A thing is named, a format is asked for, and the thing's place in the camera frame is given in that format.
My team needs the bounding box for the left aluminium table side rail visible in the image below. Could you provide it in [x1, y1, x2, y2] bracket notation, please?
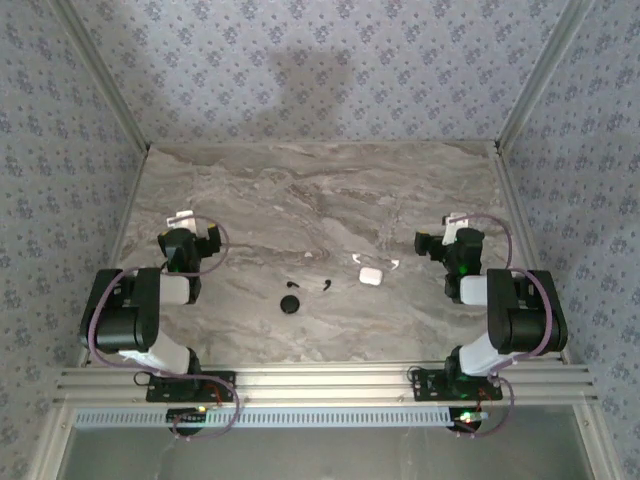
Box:
[77, 147, 151, 369]

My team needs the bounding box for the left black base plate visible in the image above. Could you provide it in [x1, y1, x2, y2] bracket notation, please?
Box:
[145, 370, 237, 403]

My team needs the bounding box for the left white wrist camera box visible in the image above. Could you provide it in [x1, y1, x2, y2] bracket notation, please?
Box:
[166, 209, 209, 239]

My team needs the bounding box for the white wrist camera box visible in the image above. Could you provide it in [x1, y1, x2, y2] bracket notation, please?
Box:
[166, 209, 209, 239]
[441, 212, 472, 247]

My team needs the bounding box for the grey metal panel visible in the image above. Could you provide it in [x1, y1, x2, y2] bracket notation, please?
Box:
[59, 427, 596, 480]

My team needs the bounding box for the aluminium mounting rail beam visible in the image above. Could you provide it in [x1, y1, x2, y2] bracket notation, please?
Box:
[53, 363, 599, 405]

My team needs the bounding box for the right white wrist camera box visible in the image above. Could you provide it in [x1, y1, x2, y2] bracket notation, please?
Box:
[441, 212, 472, 247]

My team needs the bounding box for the left aluminium corner post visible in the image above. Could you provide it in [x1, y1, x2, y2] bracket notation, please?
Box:
[49, 0, 151, 151]

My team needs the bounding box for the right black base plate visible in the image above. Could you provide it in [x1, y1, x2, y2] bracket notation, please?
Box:
[410, 367, 504, 403]

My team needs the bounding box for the right aluminium corner post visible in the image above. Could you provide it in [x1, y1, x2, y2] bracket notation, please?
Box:
[494, 0, 599, 151]

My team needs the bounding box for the aluminium corner post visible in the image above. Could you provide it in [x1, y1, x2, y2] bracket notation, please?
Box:
[49, 0, 151, 151]
[494, 0, 599, 151]

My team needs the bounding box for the aluminium table side rail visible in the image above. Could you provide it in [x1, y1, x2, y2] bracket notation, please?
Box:
[77, 147, 151, 369]
[492, 144, 574, 365]

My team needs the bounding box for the grey slotted cable tray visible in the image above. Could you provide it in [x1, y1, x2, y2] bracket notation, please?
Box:
[73, 405, 451, 430]

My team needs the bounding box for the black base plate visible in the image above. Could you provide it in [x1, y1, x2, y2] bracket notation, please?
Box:
[410, 367, 504, 403]
[145, 370, 237, 403]

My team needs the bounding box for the right control board with LED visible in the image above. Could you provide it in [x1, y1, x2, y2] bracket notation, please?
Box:
[448, 407, 490, 435]

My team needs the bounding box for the control board with led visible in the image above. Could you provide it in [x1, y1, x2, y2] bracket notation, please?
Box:
[448, 407, 490, 435]
[166, 405, 210, 435]

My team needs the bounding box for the right aluminium table side rail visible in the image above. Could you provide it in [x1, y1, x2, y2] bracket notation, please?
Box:
[492, 144, 574, 365]

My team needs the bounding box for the left control board with LED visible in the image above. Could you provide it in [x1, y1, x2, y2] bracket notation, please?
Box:
[166, 405, 210, 435]

